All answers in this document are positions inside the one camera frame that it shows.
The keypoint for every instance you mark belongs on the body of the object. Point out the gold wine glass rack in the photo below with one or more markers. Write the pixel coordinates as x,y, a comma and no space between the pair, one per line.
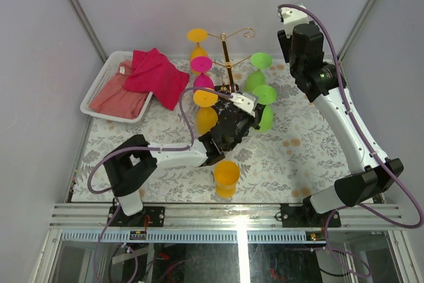
228,64

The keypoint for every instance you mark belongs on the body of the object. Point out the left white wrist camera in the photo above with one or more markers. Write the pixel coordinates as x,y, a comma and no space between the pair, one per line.
245,101

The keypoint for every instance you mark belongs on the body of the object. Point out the green wine glass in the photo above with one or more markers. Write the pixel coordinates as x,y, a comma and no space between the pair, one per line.
266,96
260,61

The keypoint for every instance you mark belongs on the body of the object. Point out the magenta cloth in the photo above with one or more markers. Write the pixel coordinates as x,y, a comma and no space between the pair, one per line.
153,72

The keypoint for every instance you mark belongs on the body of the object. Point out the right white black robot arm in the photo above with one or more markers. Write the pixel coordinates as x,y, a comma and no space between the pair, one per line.
325,87

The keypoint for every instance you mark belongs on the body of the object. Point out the orange plastic wine glass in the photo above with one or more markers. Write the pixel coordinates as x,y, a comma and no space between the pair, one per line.
197,36

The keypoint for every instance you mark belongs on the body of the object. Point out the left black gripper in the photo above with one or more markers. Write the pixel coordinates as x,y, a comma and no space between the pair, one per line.
254,120

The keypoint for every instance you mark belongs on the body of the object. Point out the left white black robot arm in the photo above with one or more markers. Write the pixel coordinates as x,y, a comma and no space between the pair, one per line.
128,171

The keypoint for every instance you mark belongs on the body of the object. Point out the aluminium mounting rail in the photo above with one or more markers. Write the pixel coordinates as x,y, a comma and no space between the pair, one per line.
190,216

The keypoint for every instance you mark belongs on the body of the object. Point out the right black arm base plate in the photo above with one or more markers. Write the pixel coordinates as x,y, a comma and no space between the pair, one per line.
301,216

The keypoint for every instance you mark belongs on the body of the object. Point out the floral table mat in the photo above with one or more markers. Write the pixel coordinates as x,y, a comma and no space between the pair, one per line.
297,157

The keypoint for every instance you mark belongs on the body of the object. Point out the orange wine glass front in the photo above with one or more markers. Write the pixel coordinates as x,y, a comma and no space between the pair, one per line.
226,175

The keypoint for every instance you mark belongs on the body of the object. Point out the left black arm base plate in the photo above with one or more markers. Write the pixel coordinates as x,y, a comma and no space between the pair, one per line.
150,216

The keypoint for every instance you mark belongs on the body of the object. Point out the magenta plastic wine glass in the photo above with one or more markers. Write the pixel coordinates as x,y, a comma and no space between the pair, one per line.
201,65

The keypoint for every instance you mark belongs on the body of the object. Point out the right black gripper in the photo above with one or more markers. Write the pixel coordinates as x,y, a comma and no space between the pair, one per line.
285,44

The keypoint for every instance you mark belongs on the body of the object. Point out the pink cloth in basket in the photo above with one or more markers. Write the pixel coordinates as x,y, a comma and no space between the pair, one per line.
115,100

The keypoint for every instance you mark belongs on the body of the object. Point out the white plastic basket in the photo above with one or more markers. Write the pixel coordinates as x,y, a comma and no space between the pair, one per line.
107,71

